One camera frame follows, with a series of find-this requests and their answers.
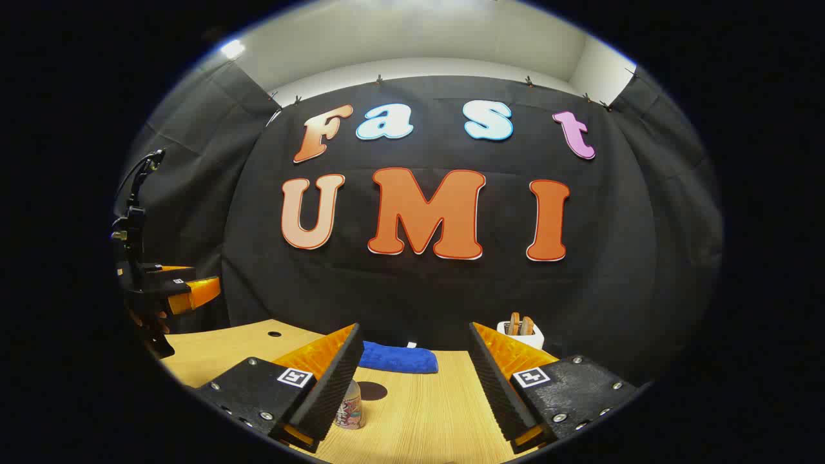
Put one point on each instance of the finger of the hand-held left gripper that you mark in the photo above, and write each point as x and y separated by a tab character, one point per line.
171	268
196	293

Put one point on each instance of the dark round coaster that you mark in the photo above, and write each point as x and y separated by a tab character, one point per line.
375	390

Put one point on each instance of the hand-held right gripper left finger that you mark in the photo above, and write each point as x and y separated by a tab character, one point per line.
335	386

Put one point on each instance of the blue towel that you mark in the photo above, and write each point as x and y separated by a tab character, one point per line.
399	357

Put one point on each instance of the brown bread slice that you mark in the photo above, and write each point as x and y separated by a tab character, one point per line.
527	326
514	324

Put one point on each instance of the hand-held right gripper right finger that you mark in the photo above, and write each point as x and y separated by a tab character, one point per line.
496	386

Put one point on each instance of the ceiling light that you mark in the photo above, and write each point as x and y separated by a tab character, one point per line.
232	48

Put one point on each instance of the silver water bottle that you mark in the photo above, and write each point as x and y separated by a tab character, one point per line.
351	409

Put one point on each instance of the white toaster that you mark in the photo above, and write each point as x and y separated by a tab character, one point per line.
525	340

